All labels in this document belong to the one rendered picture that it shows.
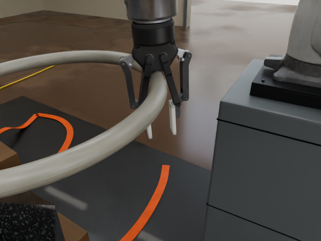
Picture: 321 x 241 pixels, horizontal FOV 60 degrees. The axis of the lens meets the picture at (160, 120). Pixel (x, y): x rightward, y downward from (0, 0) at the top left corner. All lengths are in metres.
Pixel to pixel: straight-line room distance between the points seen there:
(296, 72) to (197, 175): 1.01
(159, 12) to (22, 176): 0.30
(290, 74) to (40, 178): 0.68
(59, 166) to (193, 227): 1.15
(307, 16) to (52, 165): 0.67
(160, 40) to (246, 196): 0.60
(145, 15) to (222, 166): 0.55
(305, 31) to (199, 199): 1.03
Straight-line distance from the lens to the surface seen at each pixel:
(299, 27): 0.82
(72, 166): 0.33
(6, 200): 0.71
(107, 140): 0.34
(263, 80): 0.81
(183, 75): 0.53
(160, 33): 0.47
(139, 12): 0.46
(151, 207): 1.49
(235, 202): 0.95
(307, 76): 0.83
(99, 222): 1.47
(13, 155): 1.84
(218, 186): 0.93
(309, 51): 0.81
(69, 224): 1.33
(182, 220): 1.45
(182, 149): 1.89
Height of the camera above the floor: 1.14
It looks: 31 degrees down
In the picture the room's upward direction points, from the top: straight up
